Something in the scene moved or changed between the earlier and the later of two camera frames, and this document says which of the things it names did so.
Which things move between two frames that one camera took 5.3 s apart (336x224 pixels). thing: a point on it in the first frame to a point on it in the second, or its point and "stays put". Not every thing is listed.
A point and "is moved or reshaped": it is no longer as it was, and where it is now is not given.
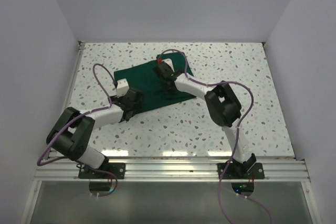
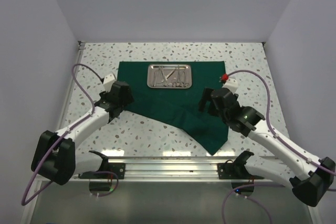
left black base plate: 111,170 stays put
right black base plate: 256,171 stays put
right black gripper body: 168,90 to 215,112
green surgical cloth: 145,78 is moved or reshaped
